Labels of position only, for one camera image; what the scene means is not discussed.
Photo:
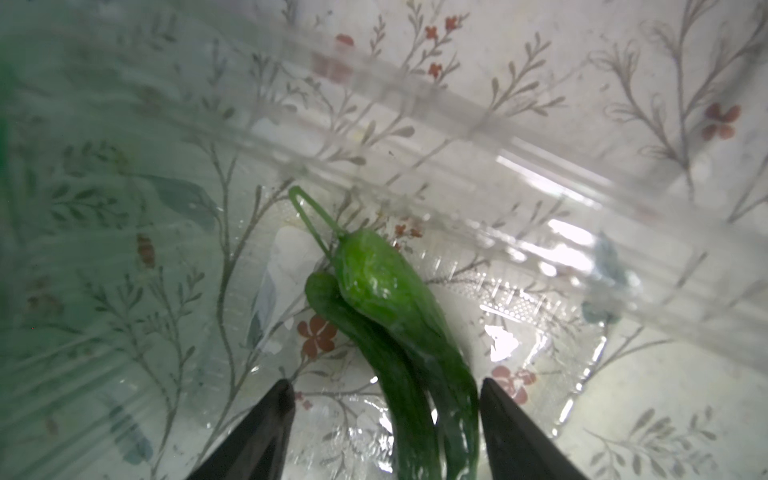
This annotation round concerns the clear pepper container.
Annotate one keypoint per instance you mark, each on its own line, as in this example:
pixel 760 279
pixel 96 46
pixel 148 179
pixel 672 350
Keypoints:
pixel 582 185

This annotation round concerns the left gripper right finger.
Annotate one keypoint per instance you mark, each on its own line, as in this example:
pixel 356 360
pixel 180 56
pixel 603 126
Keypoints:
pixel 516 447

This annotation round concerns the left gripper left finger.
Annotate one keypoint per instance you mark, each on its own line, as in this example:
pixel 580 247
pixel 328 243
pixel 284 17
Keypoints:
pixel 256 448

